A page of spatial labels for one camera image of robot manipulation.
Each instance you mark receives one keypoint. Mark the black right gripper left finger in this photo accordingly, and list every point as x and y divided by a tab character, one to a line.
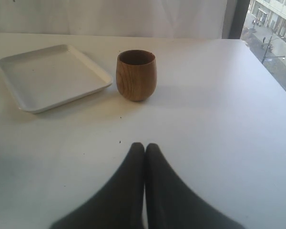
118	204

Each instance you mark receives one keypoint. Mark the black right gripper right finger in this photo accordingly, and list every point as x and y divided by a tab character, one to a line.
171	204

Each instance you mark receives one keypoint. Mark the brown wooden cup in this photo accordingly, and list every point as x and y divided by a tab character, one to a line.
136	74

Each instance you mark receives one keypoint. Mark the white rectangular tray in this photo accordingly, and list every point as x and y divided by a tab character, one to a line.
47	78

